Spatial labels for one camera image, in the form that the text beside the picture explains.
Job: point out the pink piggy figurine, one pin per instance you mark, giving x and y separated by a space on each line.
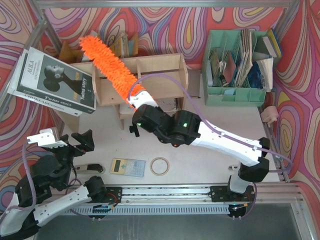
269 115

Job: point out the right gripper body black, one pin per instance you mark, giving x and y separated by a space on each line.
144 113

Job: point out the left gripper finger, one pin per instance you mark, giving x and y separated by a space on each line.
85 141
63 140

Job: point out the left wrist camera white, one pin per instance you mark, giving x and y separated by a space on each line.
47 138

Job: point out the Twins story book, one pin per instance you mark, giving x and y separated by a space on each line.
61 85

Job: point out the white Chokladfabriken book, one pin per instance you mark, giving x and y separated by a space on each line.
13 89

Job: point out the black marker pen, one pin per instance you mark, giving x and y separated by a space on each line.
234 167

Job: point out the wooden bookshelf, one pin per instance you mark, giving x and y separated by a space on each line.
160 88

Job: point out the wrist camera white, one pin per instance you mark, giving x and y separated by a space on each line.
47 138
141 98

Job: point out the spiral notebook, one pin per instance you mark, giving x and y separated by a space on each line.
169 104

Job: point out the mint green desk organizer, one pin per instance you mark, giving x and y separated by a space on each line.
227 61

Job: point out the clear tape roll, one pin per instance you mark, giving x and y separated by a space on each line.
159 166

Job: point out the yellow file rack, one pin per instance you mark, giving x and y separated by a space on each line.
122 47

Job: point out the beige and blue calculator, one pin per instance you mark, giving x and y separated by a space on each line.
128 167

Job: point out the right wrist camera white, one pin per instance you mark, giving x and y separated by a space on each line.
141 98

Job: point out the orange microfiber duster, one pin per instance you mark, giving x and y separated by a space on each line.
102 57

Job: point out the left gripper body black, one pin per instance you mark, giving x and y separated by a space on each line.
73 147

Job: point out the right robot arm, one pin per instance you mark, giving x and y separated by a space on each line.
187 128

